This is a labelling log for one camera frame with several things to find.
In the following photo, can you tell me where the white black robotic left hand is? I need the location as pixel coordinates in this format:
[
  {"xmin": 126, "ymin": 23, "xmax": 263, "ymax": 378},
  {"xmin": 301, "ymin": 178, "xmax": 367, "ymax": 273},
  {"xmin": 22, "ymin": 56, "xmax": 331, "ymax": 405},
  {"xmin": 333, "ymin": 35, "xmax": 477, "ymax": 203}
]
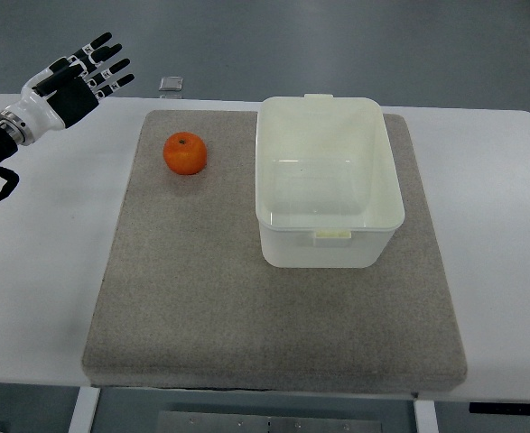
[{"xmin": 0, "ymin": 32, "xmax": 134, "ymax": 145}]

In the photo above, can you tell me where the orange fruit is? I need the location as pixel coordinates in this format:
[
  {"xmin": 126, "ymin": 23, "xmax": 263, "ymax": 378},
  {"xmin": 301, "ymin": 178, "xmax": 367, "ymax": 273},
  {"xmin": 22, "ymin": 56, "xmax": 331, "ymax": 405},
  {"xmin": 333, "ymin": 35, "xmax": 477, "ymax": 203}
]
[{"xmin": 163, "ymin": 132, "xmax": 208, "ymax": 175}]

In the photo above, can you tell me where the white plastic box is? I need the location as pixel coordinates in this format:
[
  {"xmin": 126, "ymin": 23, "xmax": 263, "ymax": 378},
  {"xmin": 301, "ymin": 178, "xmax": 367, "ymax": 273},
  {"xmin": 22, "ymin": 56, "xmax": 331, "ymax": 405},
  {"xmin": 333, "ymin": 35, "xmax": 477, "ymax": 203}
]
[{"xmin": 255, "ymin": 94, "xmax": 405, "ymax": 268}]

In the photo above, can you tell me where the small clear plastic piece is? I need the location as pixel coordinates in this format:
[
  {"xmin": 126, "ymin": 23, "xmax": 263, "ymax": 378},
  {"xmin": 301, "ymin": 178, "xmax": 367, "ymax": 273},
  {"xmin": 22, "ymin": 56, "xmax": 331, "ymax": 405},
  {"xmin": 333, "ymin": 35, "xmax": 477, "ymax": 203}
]
[{"xmin": 159, "ymin": 76, "xmax": 183, "ymax": 92}]

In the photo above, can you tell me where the grey felt mat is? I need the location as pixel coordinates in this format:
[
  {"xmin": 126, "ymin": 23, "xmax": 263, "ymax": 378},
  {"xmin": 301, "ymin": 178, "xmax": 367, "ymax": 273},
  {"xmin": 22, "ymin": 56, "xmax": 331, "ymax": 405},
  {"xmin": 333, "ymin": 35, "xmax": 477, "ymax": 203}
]
[{"xmin": 82, "ymin": 110, "xmax": 468, "ymax": 394}]

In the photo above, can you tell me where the white table leg left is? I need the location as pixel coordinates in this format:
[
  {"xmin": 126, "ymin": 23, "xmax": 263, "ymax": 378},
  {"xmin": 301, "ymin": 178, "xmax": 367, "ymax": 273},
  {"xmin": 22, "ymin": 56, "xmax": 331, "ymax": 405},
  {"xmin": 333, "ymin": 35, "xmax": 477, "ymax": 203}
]
[{"xmin": 68, "ymin": 387, "xmax": 100, "ymax": 433}]

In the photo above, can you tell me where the white table leg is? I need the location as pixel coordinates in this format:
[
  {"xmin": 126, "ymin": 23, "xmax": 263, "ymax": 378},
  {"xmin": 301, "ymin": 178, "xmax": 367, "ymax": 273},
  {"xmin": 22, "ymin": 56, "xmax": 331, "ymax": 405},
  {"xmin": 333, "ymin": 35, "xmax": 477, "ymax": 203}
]
[
  {"xmin": 68, "ymin": 387, "xmax": 100, "ymax": 433},
  {"xmin": 414, "ymin": 400, "xmax": 440, "ymax": 433}
]

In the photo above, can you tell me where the white table leg right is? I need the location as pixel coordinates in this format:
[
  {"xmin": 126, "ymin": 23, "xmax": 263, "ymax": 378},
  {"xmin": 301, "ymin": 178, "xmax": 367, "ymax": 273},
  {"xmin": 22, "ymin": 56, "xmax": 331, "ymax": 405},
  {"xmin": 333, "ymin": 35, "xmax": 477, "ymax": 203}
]
[{"xmin": 414, "ymin": 400, "xmax": 440, "ymax": 433}]

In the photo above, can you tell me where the black control panel strip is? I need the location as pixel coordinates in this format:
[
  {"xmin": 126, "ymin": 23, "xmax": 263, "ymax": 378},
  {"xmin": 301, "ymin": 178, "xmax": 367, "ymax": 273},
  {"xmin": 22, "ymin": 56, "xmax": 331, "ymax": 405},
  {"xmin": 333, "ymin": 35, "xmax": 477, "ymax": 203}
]
[{"xmin": 469, "ymin": 402, "xmax": 530, "ymax": 416}]

